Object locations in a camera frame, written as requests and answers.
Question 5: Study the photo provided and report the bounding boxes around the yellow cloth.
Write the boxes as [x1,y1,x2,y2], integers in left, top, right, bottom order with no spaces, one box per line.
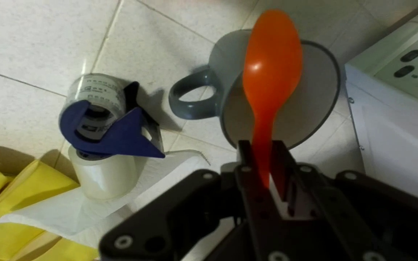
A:
[0,156,99,261]

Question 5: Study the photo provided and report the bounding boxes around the blue tape dispenser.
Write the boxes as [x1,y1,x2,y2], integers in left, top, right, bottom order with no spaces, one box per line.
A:
[59,71,167,161]

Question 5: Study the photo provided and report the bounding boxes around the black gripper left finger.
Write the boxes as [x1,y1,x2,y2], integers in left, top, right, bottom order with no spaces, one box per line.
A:
[99,139,279,261]

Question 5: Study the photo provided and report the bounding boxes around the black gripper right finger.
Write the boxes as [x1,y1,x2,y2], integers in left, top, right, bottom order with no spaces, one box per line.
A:
[270,139,418,261]

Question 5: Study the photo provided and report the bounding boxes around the clear tape roll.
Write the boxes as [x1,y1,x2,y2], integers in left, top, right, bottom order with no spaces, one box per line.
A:
[69,143,164,200]

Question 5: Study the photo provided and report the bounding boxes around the orange plastic spoon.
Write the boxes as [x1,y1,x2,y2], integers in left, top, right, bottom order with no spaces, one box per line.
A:
[241,9,305,190]

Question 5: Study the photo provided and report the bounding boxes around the grey ceramic mug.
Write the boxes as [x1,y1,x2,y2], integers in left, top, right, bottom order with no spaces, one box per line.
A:
[169,27,343,151]

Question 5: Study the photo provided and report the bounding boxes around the white microwave oven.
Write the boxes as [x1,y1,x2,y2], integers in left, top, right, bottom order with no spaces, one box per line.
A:
[344,19,418,209]

